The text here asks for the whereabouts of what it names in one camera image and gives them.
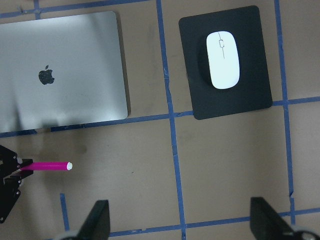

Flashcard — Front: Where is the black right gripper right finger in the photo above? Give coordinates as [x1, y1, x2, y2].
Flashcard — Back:
[249, 197, 295, 240]

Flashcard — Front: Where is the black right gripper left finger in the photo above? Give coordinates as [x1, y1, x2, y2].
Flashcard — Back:
[77, 200, 111, 240]

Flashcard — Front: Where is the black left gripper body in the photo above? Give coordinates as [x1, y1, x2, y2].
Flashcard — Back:
[0, 145, 20, 224]

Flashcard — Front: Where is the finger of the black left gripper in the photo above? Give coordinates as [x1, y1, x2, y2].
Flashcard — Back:
[17, 158, 33, 168]
[4, 170, 34, 184]

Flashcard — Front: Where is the pink marker pen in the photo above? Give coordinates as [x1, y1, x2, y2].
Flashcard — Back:
[21, 161, 73, 171]

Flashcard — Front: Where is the white computer mouse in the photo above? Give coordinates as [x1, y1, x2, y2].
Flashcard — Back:
[206, 31, 240, 90]

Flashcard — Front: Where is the black mousepad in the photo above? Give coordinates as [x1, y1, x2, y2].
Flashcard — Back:
[178, 5, 273, 120]

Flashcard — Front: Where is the silver laptop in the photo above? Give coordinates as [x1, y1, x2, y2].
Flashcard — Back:
[0, 11, 128, 133]

